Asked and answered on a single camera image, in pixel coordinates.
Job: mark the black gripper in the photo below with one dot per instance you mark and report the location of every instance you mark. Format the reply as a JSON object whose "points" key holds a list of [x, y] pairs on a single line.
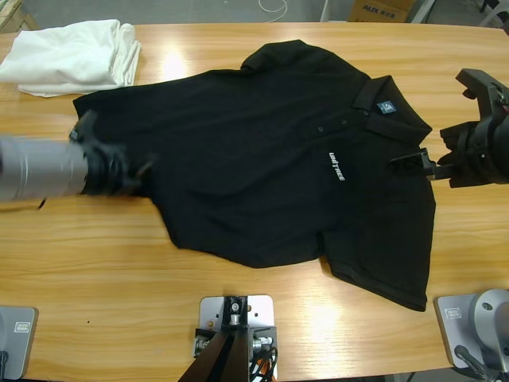
{"points": [[485, 155], [111, 171]]}

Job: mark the black Unitree polo shirt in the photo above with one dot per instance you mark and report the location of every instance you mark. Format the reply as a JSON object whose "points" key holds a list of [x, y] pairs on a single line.
{"points": [[238, 159]]}

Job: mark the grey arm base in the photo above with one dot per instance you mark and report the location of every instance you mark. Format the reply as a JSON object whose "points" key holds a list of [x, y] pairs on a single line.
{"points": [[20, 346], [453, 322]]}

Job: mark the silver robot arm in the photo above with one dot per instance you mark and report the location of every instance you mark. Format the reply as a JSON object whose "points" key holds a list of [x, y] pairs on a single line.
{"points": [[40, 171]]}

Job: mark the white folded cloth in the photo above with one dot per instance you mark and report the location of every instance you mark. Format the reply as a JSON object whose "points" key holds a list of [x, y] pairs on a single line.
{"points": [[67, 59]]}

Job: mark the grey metal leg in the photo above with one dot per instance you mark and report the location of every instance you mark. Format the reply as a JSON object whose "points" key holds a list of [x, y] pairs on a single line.
{"points": [[421, 10]]}

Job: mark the AUX cardboard box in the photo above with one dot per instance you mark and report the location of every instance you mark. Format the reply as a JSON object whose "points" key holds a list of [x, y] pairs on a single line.
{"points": [[378, 10]]}

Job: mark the silver connector plug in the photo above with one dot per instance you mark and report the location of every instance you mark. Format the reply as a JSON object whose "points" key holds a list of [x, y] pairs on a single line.
{"points": [[200, 345], [262, 343]]}

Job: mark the wooden pallet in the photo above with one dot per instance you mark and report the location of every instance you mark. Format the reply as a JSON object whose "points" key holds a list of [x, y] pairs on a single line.
{"points": [[14, 16]]}

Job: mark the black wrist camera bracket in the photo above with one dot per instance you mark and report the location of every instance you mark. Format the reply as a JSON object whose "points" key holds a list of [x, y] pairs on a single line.
{"points": [[481, 85], [84, 125]]}

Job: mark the white upright post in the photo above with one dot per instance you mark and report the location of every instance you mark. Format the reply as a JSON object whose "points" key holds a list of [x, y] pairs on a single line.
{"points": [[325, 10]]}

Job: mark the white mount block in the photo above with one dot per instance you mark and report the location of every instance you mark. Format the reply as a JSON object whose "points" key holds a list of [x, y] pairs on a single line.
{"points": [[262, 314]]}

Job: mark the dark camera post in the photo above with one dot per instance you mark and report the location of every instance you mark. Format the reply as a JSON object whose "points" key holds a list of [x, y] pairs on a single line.
{"points": [[214, 366]]}

